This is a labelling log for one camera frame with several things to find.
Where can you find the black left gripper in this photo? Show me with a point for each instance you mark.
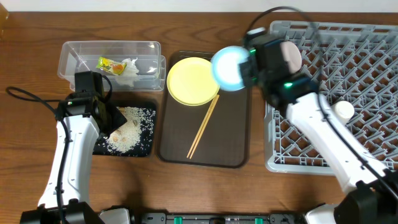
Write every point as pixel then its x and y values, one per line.
pixel 109 120

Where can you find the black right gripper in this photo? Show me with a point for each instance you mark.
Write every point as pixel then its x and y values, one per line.
pixel 247 69

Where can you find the pile of white rice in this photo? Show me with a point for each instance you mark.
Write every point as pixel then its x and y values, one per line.
pixel 130 130

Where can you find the light blue bowl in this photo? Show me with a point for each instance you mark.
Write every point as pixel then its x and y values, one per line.
pixel 225 67

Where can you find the white tissue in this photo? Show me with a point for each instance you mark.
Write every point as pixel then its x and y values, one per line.
pixel 129 74

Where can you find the yellow green snack wrapper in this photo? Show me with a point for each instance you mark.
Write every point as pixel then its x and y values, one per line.
pixel 111 66

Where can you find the white green cup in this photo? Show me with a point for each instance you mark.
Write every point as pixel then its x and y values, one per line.
pixel 343 110

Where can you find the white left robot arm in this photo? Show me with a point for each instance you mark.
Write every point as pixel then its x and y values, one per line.
pixel 84 118

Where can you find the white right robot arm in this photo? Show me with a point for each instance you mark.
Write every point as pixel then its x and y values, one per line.
pixel 370 188

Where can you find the black waste tray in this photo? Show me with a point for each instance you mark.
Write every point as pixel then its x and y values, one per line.
pixel 146 146

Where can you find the clear plastic waste bin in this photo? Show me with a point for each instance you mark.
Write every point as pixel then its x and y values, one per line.
pixel 82 56

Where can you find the grey dishwasher rack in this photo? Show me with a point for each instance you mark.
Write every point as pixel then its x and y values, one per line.
pixel 354 62

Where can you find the wooden chopstick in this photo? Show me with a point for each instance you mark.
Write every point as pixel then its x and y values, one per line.
pixel 202 127

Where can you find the yellow plate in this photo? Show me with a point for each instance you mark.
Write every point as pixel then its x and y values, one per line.
pixel 190 82

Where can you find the dark brown serving tray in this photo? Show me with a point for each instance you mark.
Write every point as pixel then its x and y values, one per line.
pixel 225 140

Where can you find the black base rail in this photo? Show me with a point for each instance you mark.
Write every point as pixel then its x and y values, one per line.
pixel 275 218

